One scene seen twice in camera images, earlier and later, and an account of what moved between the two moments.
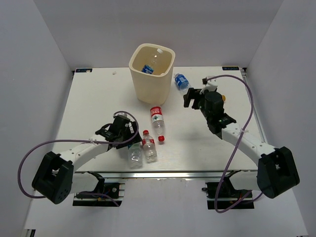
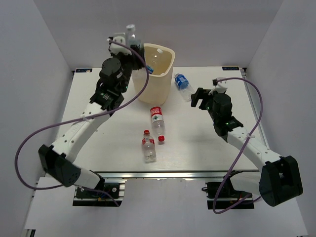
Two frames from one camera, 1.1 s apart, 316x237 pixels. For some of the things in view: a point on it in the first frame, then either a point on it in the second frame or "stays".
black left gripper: x=137 y=139 -> x=138 y=62
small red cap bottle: x=149 y=147 stays
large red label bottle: x=158 y=121 stays
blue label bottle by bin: x=182 y=83 stays
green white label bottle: x=136 y=155 -> x=131 y=39
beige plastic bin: x=153 y=68 stays
